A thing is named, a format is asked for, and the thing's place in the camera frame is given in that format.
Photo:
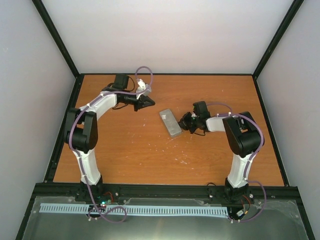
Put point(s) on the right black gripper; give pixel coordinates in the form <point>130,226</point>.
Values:
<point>183,124</point>

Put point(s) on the grey felt glasses case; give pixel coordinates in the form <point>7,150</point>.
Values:
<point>170,122</point>

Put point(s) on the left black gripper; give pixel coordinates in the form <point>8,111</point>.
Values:
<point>141,104</point>

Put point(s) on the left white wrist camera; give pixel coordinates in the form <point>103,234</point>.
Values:
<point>143,88</point>

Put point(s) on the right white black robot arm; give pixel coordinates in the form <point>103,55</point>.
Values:
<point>244,136</point>

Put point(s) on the light blue slotted cable duct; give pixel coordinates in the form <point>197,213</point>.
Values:
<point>139,210</point>

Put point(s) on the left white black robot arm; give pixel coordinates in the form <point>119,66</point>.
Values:
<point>81,126</point>

